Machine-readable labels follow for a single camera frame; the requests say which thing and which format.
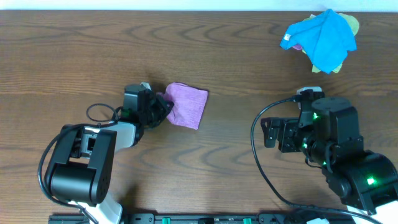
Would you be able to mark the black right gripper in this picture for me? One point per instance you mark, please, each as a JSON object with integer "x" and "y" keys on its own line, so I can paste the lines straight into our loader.
{"x": 287, "y": 127}

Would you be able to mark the purple microfibre cloth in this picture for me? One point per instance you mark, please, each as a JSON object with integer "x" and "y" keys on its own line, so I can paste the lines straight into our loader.
{"x": 189, "y": 104}

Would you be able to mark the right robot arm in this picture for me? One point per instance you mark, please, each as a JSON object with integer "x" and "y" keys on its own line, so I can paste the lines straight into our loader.
{"x": 327, "y": 133}

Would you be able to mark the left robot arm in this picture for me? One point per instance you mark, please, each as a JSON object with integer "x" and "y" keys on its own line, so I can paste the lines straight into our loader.
{"x": 76, "y": 166}

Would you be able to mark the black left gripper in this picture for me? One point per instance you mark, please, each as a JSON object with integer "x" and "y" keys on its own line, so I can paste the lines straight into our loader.
{"x": 162, "y": 104}

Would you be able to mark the yellow-green microfibre cloth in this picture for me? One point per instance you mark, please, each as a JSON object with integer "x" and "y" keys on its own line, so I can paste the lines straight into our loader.
{"x": 354, "y": 26}

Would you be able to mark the blue microfibre cloth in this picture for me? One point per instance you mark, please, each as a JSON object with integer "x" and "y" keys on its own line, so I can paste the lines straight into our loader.
{"x": 327, "y": 39}

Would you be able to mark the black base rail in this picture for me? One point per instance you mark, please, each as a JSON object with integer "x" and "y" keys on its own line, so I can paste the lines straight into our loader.
{"x": 148, "y": 218}

